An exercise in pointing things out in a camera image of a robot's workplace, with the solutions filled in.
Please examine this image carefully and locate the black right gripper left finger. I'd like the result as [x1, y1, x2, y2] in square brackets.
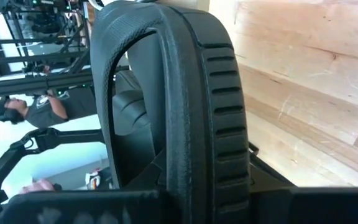
[3, 149, 183, 224]

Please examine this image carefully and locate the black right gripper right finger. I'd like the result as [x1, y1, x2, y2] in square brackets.
[249, 152, 358, 224]

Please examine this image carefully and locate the person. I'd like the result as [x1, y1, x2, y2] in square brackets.
[0, 88, 98, 129]

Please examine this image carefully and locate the black aluminium table frame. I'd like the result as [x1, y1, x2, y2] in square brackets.
[0, 66, 130, 101]

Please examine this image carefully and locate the black metal frame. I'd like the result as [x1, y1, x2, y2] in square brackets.
[0, 0, 93, 68]

